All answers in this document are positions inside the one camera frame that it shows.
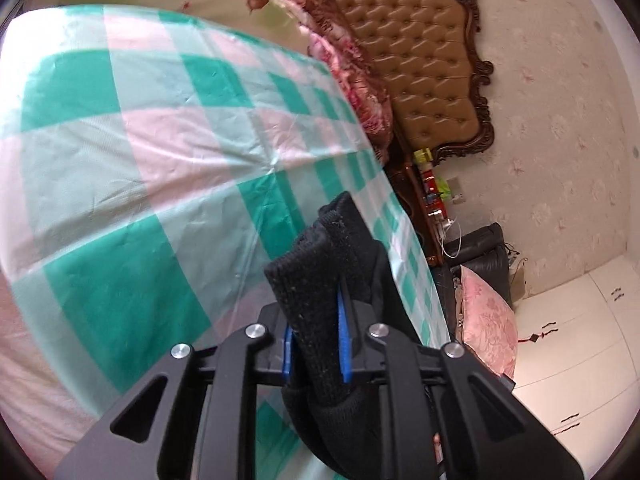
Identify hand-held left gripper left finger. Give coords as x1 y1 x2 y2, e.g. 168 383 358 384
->
52 305 301 480

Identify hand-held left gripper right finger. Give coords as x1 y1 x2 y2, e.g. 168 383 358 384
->
335 290 586 480

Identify black pants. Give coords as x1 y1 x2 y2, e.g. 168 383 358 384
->
264 191 443 480

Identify large pink floral pillow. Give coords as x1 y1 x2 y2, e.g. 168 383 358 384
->
452 265 518 378

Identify dark wooden nightstand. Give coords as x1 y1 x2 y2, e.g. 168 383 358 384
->
387 145 451 266

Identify black leather armchair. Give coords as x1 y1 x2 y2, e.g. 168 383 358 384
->
435 222 518 351

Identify red box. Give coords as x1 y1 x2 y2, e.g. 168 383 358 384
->
422 170 443 211

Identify red knot ornament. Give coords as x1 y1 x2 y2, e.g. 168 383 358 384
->
517 327 561 346

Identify white wardrobe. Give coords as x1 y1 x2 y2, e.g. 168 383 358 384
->
500 255 636 480

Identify green white checked bed sheet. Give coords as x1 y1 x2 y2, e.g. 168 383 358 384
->
0 4 451 480

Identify red floral quilt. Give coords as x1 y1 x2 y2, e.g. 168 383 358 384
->
235 0 396 166

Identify tufted leather carved headboard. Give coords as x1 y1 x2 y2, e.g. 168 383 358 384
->
295 0 496 166

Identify white cable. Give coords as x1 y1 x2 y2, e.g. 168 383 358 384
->
440 217 463 256

